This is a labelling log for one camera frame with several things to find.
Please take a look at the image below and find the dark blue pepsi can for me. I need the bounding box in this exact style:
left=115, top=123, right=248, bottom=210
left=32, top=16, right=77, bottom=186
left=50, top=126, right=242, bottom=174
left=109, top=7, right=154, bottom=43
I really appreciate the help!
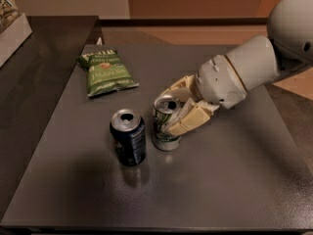
left=110, top=109, right=146, bottom=166

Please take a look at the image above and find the white box with snacks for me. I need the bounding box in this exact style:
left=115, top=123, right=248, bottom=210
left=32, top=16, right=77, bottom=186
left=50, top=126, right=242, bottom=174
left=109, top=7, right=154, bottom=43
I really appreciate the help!
left=0, top=0, right=32, bottom=67

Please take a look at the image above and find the green jalapeno chips bag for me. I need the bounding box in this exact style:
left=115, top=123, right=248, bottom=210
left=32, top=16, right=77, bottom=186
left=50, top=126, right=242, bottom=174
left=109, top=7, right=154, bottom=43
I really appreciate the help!
left=77, top=49, right=139, bottom=98

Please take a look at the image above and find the green white 7up can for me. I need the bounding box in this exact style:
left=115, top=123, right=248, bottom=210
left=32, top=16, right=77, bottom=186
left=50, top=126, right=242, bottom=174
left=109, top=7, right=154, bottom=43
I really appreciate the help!
left=153, top=94, right=181, bottom=152

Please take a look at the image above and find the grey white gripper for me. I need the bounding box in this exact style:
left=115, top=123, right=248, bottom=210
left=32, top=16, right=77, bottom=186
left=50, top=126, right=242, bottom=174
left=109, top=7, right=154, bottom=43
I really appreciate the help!
left=160, top=55, right=246, bottom=136

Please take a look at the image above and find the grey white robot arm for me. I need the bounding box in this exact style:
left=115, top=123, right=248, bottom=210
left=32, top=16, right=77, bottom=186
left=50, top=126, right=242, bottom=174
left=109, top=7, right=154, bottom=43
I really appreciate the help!
left=161, top=0, right=313, bottom=136

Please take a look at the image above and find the dark wooden side counter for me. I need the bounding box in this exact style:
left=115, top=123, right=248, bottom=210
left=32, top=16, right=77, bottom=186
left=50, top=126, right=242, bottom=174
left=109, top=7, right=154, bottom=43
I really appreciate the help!
left=0, top=16, right=102, bottom=220

